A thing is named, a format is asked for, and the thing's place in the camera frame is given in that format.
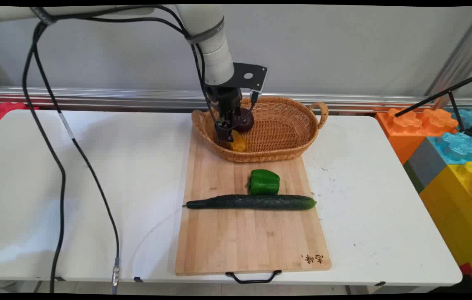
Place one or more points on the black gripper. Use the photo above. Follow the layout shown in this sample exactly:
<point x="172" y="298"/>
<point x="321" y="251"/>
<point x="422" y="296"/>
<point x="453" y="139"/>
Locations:
<point x="224" y="98"/>

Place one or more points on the yellow bell pepper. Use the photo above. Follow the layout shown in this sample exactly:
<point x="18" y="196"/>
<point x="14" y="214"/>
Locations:
<point x="239" y="142"/>

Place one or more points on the purple onion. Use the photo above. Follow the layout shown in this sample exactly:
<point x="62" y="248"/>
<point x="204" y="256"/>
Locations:
<point x="246" y="121"/>

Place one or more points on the woven wicker basket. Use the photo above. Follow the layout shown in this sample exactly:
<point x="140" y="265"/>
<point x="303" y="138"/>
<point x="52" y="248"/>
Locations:
<point x="277" y="133"/>

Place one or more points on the green bell pepper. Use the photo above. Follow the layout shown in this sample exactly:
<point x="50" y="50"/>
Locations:
<point x="264" y="182"/>

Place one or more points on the dark green cucumber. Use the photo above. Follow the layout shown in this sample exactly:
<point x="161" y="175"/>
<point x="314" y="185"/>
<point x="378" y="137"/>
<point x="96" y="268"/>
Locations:
<point x="257" y="202"/>

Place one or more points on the wooden cutting board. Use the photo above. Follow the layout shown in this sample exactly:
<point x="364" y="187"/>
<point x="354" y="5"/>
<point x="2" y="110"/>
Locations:
<point x="244" y="241"/>

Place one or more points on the orange toy block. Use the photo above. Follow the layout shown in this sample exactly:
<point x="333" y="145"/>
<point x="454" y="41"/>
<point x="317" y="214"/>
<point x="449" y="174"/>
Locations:
<point x="402" y="131"/>

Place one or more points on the black table clip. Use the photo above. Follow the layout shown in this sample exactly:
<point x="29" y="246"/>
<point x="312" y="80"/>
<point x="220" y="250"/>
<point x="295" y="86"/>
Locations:
<point x="380" y="283"/>
<point x="57" y="278"/>
<point x="138" y="279"/>

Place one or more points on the grey toy block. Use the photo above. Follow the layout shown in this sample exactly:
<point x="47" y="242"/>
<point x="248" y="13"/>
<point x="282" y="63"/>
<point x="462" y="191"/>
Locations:
<point x="425" y="164"/>

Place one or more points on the black tripod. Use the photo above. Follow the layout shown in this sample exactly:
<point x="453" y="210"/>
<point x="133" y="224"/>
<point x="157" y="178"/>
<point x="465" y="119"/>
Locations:
<point x="455" y="104"/>

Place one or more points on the blue toy block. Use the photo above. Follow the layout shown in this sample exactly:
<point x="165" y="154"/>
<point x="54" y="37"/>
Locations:
<point x="459" y="148"/>

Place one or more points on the red toy block with studs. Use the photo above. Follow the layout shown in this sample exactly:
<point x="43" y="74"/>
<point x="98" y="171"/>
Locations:
<point x="0" y="111"/>

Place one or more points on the yellow toy block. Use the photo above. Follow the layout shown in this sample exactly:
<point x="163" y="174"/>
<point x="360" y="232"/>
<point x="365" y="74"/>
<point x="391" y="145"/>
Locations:
<point x="457" y="216"/>

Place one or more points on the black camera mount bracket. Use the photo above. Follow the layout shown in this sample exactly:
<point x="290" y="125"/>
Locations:
<point x="257" y="75"/>

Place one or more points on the aluminium rail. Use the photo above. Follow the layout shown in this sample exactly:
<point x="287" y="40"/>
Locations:
<point x="94" y="98"/>

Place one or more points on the slanted aluminium post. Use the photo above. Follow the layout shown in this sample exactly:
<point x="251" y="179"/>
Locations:
<point x="457" y="54"/>

